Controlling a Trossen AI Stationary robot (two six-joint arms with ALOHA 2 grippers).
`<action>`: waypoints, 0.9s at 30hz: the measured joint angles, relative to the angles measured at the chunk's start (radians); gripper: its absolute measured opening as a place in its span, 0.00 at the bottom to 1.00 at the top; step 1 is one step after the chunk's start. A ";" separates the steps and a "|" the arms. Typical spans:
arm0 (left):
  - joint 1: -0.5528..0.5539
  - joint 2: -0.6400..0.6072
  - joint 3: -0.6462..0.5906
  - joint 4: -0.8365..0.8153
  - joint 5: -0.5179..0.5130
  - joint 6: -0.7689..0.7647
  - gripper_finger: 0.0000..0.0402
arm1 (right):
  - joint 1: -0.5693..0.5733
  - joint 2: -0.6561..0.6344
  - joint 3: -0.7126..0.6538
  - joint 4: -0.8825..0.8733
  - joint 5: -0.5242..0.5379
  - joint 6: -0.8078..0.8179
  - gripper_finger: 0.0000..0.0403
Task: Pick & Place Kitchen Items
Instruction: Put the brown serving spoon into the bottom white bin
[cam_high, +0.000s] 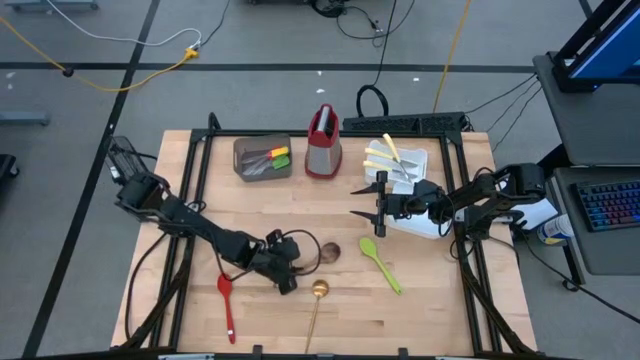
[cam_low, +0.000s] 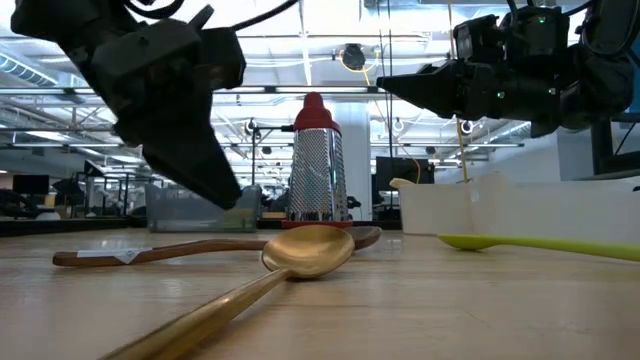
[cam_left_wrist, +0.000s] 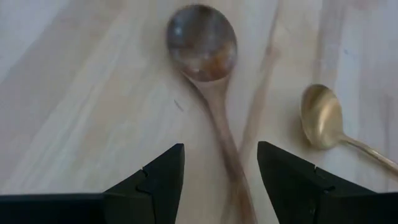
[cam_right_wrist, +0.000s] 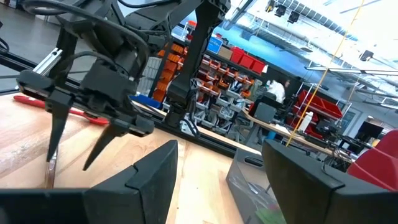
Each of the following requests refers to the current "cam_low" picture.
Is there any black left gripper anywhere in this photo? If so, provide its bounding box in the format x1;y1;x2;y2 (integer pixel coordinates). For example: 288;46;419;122
88;4;245;211

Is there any red-topped steel box grater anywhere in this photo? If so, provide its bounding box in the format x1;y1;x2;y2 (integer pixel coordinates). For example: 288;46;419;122
281;90;354;230

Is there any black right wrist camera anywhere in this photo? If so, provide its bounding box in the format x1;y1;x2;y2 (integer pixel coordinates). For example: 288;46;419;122
452;13;502;62

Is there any black aluminium frame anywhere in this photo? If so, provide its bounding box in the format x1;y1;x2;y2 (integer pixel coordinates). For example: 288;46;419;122
0;214;404;238

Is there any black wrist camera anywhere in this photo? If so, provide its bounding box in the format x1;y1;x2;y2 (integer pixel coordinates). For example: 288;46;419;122
199;26;247;92
452;13;502;62

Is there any gray plastic bin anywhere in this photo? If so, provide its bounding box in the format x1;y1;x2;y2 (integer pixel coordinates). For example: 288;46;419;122
143;182;263;234

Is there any computer cart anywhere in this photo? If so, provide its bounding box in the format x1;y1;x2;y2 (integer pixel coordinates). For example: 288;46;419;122
589;112;640;177

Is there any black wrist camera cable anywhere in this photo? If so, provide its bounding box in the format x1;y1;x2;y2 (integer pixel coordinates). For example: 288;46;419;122
122;0;301;32

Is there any dark wooden spoon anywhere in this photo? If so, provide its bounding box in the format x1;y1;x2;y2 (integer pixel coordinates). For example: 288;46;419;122
51;225;384;268

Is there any black camera stand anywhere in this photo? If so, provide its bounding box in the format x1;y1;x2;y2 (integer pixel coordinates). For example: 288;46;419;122
243;117;297;189

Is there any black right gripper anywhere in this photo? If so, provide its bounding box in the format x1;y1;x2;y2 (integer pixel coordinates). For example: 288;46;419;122
376;48;570;125

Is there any round black ceiling device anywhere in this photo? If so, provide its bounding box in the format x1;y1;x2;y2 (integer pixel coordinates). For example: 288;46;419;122
341;42;367;72

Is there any white plastic bin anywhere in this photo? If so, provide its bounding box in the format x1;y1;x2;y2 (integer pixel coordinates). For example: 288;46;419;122
468;172;640;245
398;180;476;237

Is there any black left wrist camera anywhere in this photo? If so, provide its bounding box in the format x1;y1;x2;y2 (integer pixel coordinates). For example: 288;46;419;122
199;26;247;92

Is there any lime green silicone spoon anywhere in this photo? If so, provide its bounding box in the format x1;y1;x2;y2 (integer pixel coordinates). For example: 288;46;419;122
437;233;640;263

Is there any black computer monitor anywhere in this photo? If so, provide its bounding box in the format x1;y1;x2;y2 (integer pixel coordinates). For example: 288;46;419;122
627;29;640;117

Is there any gold metal spoon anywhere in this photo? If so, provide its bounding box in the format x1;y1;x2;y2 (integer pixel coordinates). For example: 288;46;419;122
97;224;357;360

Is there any black background monitor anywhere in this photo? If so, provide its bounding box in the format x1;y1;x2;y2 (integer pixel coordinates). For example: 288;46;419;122
11;174;51;197
374;155;436;187

